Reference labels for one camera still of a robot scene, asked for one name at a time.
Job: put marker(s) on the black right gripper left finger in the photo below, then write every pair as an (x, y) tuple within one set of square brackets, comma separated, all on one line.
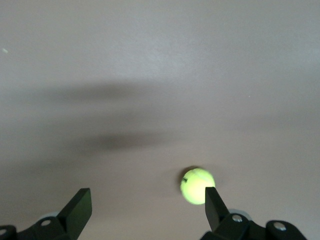
[(72, 215)]

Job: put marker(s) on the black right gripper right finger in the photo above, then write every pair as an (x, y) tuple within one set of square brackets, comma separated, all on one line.
[(225, 225)]

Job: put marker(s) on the yellow tennis ball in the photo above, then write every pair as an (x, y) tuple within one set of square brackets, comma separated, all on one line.
[(195, 185)]

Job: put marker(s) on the brown table mat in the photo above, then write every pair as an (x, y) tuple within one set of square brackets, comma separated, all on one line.
[(160, 62)]

